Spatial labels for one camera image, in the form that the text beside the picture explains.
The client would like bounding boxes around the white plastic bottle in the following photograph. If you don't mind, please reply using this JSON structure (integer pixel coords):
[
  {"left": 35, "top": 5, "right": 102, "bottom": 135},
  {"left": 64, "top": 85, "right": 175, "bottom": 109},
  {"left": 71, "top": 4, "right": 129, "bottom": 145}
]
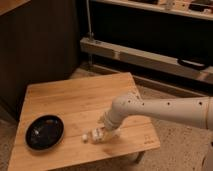
[{"left": 81, "top": 127, "right": 120, "bottom": 144}]

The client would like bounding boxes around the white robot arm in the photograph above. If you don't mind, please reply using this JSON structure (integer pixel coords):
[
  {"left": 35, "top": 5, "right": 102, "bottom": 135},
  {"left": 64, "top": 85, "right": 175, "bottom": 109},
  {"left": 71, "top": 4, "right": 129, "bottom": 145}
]
[{"left": 101, "top": 92, "right": 213, "bottom": 131}]

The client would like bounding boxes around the black ceramic bowl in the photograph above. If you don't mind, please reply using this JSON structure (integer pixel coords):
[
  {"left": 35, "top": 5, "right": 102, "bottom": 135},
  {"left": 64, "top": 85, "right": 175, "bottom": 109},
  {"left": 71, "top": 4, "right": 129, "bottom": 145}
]
[{"left": 25, "top": 115, "right": 64, "bottom": 150}]

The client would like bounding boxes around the wooden table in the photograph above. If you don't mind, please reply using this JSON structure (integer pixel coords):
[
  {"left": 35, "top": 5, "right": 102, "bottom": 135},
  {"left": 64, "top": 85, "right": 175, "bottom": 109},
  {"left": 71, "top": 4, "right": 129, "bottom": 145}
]
[{"left": 8, "top": 73, "right": 160, "bottom": 171}]

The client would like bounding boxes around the grey metal beam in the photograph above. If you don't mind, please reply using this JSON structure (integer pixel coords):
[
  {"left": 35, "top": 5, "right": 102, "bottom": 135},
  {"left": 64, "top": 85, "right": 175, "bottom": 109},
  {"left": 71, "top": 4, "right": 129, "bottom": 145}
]
[{"left": 80, "top": 37, "right": 213, "bottom": 84}]

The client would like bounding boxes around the metal vertical pole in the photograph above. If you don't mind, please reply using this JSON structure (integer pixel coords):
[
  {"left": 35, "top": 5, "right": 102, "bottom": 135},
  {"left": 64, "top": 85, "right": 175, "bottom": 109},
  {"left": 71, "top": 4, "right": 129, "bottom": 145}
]
[{"left": 86, "top": 0, "right": 93, "bottom": 40}]

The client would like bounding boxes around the white upper shelf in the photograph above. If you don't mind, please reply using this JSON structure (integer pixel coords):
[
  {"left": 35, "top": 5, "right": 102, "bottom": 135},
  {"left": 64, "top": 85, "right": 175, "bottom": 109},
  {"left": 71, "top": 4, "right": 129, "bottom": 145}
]
[{"left": 93, "top": 0, "right": 213, "bottom": 21}]

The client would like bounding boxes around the black handle on beam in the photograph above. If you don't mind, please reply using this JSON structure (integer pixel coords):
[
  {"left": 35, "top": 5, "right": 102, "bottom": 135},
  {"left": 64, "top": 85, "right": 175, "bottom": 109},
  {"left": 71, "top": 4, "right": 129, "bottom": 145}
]
[{"left": 177, "top": 59, "right": 210, "bottom": 71}]

